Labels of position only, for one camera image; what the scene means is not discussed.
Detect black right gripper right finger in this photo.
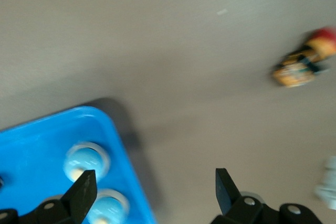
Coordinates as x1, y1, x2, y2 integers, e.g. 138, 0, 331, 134
209, 167, 323, 224

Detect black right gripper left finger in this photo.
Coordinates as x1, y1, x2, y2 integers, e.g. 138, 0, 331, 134
0, 169, 98, 224

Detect blue plastic tray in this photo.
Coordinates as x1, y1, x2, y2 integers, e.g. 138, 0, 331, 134
0, 105, 158, 224

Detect white circuit breaker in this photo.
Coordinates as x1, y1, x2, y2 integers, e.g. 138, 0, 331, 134
313, 155, 336, 206

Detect yellow red emergency stop switch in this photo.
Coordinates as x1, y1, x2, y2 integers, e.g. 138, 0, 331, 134
270, 26, 336, 88

